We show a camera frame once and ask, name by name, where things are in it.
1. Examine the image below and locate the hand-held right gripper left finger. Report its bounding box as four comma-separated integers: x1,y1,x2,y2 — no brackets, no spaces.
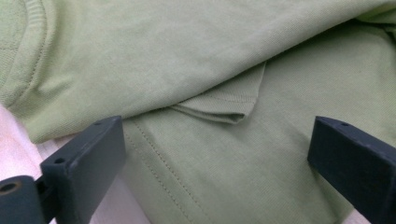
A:
39,115,128,224

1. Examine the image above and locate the green t-shirt with white print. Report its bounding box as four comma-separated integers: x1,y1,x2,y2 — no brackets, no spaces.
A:
0,0,396,224

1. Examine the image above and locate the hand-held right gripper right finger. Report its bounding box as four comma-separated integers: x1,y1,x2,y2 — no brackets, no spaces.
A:
306,115,396,224

